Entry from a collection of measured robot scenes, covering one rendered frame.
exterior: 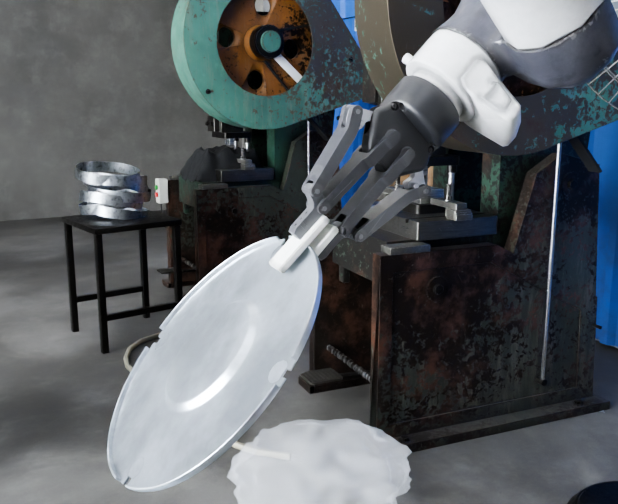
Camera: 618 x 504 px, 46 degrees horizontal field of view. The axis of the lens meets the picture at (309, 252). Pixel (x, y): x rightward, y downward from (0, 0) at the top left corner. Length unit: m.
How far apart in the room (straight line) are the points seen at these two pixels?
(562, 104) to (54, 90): 5.35
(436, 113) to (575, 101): 1.52
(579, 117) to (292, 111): 1.76
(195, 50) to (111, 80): 3.58
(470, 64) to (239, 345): 0.35
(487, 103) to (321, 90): 3.01
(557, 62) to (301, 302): 0.32
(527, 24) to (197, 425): 0.46
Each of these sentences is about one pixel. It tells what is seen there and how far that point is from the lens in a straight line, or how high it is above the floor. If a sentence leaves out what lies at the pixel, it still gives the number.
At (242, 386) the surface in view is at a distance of 0.65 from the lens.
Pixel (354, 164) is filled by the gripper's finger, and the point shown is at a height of 1.02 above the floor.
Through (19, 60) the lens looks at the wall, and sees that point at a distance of 6.90.
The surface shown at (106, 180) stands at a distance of 3.19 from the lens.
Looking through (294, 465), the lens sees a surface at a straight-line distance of 1.93.
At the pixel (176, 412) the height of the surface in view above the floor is 0.79.
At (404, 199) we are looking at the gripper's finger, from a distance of 0.75.
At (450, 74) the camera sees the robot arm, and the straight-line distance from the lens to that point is 0.74.
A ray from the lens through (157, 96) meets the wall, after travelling 7.08.
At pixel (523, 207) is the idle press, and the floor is 0.73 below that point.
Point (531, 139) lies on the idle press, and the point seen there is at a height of 0.96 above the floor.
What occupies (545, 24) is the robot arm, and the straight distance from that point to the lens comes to 0.69.
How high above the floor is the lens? 1.08
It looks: 12 degrees down
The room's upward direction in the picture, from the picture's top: straight up
